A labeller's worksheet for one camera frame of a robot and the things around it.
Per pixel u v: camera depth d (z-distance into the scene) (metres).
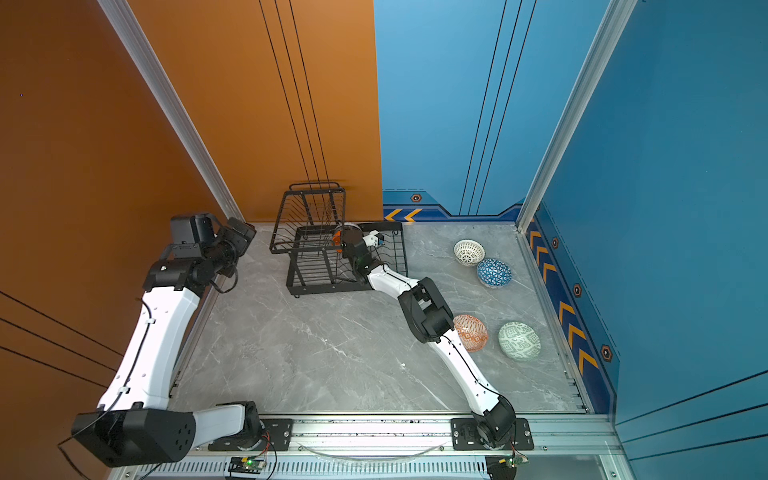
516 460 0.70
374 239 0.98
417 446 0.72
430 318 0.66
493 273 1.03
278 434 0.74
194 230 0.53
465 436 0.72
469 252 1.09
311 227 1.09
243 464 0.71
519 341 0.88
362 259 0.85
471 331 0.89
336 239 1.02
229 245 0.64
